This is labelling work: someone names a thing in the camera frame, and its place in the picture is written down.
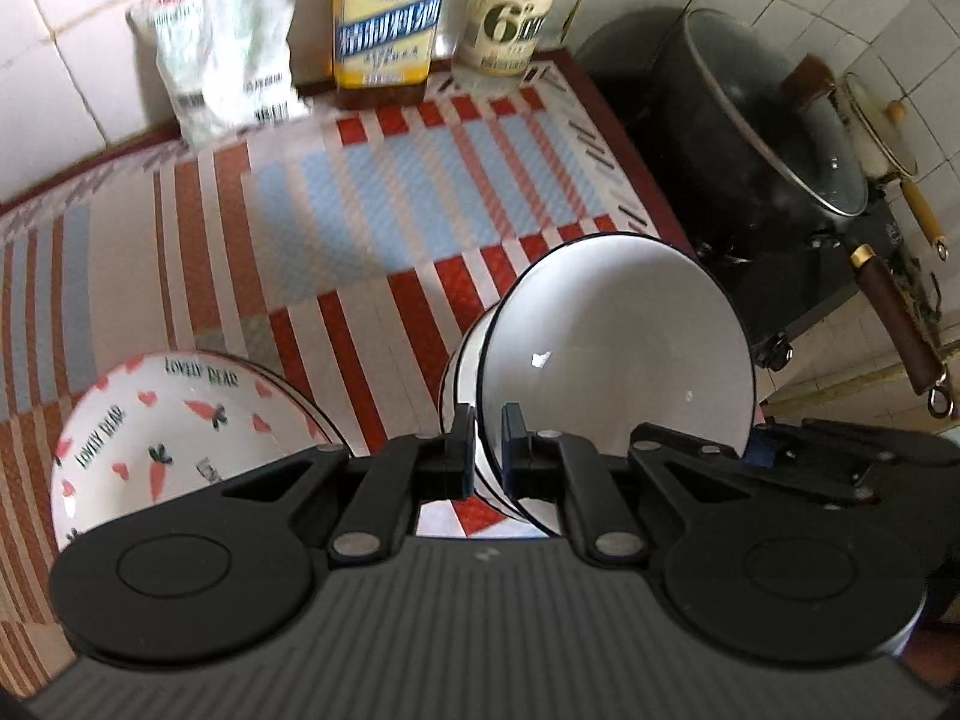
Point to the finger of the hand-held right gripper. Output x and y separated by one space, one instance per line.
885 444
795 465

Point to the glass pot lid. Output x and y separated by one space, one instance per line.
780 135

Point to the clear vinegar bottle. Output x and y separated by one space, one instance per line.
510 15

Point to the black cooking pot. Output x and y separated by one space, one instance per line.
675 127

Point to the striped checked table mat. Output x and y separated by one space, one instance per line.
300 240

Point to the yellow label cooking wine bottle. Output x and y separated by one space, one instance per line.
386 22

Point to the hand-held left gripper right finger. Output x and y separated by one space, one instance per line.
514 446

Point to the white plastic salt bag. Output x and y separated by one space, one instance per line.
217 45

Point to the black stove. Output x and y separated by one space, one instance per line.
810 285

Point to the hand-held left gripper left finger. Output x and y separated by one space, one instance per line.
462 454

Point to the pink rabbit carrot plate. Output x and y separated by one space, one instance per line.
150 435

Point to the large white ribbed bowl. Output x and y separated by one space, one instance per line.
465 367
622 345

